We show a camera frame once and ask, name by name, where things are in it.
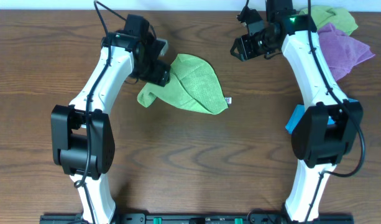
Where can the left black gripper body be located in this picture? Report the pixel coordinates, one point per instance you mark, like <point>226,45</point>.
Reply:
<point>159,74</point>

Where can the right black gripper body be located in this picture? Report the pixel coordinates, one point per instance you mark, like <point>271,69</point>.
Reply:
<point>244,47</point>

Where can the light green cloth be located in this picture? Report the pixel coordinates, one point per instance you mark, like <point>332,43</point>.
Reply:
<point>193,86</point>

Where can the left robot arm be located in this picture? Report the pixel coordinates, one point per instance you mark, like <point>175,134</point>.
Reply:
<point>82,139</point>

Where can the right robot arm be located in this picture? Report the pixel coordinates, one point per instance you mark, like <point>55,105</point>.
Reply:
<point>317,158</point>

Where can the blue cloth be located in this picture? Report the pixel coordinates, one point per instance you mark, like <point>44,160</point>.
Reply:
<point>297,119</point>

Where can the purple cloth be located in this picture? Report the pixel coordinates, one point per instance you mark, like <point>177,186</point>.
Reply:
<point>342,52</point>

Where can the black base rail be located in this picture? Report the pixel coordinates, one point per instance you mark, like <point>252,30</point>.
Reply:
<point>140,218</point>

